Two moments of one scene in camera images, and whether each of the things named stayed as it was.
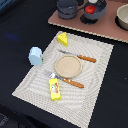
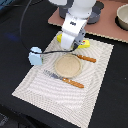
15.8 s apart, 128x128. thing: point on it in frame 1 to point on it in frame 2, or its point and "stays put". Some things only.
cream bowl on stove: [121, 18] stays put
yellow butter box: [54, 89] to [83, 43]
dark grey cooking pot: [67, 9] stays put
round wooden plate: [68, 66] stays put
